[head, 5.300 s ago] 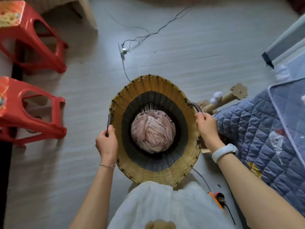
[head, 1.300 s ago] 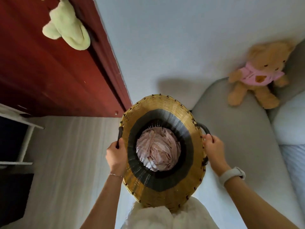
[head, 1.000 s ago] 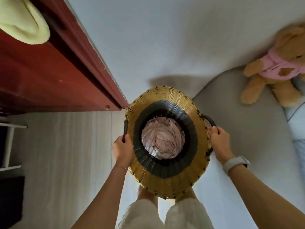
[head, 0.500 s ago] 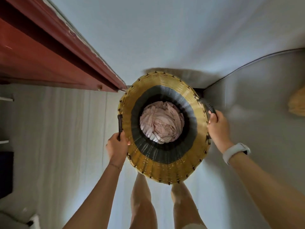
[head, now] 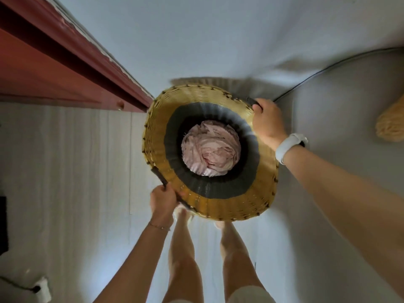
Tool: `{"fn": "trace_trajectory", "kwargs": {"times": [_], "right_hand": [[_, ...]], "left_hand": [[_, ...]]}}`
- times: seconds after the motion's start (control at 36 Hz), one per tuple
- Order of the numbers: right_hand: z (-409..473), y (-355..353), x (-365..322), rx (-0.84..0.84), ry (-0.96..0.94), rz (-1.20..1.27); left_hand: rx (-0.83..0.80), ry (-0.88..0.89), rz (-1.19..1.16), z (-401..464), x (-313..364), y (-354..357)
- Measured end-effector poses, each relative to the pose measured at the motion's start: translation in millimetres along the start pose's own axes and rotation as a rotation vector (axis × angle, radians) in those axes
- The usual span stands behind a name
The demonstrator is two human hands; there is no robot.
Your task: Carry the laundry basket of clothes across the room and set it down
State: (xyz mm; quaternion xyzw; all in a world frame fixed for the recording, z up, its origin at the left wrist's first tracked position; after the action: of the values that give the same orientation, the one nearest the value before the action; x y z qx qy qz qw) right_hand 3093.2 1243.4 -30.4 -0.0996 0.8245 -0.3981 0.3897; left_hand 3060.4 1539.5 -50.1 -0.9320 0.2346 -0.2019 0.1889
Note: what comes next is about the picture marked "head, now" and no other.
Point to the pink crumpled cloth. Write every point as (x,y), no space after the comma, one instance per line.
(210,148)

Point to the person's left leg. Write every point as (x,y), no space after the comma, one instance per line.
(183,265)

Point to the person's right fingers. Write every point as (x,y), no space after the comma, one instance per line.
(263,103)

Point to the person's left hand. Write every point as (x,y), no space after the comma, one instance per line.
(162,205)

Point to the yellow straw broom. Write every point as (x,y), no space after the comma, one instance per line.
(393,124)

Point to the person's right leg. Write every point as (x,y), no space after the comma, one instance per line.
(236,258)

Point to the person's leg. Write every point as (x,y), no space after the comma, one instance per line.
(183,265)
(236,258)

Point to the black flat object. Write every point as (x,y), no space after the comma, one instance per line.
(3,225)

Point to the white wrist watch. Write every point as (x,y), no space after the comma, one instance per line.
(288,146)

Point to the white shorts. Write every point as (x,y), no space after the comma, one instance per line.
(252,295)

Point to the person's left fingers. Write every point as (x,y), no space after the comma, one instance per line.
(164,189)

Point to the person's right hand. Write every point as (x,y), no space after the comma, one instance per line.
(268,124)

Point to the round door knob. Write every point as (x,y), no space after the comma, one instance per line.
(120,105)

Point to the white slipper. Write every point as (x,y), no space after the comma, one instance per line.
(182,213)

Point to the white power plug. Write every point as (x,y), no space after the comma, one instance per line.
(43,288)

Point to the yellow and black woven basket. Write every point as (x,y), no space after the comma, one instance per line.
(221,205)

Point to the person's left forearm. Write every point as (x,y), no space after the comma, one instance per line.
(135,265)

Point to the person's right forearm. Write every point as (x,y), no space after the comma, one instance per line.
(347,205)

